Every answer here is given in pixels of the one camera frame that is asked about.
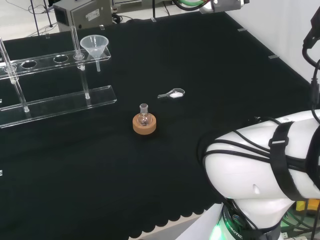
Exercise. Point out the clear plastic funnel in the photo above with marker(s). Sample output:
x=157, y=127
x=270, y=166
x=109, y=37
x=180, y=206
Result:
x=94, y=46

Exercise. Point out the glass weighing funnel with powder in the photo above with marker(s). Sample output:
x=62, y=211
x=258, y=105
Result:
x=176, y=94

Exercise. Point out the clear acrylic funnel stand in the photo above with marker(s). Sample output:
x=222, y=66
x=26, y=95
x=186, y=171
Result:
x=62, y=101

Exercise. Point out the small round-bottom glass flask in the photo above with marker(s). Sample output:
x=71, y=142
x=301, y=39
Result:
x=144, y=117

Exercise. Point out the black cloth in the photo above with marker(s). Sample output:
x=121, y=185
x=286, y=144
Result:
x=175, y=62

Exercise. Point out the grey metal equipment box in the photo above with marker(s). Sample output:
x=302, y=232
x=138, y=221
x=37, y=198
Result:
x=82, y=15

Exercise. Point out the black tripod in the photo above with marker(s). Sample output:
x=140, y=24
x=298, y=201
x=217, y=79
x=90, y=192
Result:
x=40, y=10

